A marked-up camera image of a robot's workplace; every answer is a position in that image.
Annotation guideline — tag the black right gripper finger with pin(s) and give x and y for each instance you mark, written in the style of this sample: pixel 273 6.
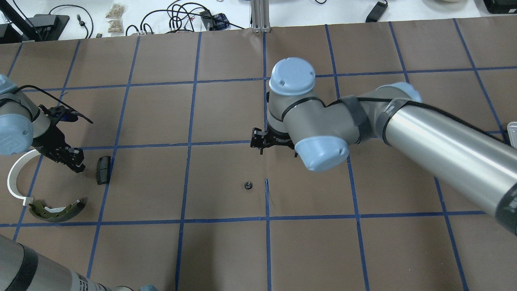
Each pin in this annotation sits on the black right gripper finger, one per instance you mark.
pixel 257 139

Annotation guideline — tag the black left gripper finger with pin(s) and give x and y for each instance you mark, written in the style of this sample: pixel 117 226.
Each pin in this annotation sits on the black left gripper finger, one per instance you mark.
pixel 74 159

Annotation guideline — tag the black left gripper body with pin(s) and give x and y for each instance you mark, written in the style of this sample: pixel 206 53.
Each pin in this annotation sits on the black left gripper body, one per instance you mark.
pixel 51 142

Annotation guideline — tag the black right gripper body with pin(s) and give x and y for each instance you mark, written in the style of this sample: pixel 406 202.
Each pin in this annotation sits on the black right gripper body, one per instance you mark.
pixel 279 140

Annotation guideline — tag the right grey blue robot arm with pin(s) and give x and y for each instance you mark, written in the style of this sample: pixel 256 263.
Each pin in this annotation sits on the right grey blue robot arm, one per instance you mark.
pixel 474 163

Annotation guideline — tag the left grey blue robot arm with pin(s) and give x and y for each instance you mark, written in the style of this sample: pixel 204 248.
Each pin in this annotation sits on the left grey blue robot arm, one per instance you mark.
pixel 23 124

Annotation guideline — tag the silver ribbed metal tray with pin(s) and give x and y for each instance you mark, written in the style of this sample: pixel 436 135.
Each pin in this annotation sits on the silver ribbed metal tray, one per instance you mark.
pixel 512 133

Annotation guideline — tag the grey brake pad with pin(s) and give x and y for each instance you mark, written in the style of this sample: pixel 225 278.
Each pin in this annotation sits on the grey brake pad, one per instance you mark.
pixel 103 170

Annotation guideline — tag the curved metal brake shoe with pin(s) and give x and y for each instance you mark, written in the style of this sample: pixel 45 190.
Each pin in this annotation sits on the curved metal brake shoe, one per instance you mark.
pixel 40 210

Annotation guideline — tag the black monitor stand base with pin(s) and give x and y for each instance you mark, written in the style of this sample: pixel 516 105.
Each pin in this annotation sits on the black monitor stand base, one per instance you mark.
pixel 50 27

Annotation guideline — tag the bag of small parts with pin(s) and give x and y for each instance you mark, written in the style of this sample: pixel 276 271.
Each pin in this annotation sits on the bag of small parts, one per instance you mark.
pixel 116 11
pixel 114 25

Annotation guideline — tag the black power adapter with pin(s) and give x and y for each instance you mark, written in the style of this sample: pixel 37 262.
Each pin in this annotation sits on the black power adapter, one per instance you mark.
pixel 377 11

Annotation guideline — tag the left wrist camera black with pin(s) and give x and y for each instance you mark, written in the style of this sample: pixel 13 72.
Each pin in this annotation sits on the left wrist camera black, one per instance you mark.
pixel 59 113

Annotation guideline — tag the aluminium frame post right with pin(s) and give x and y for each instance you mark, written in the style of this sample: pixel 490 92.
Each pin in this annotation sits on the aluminium frame post right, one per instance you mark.
pixel 260 21

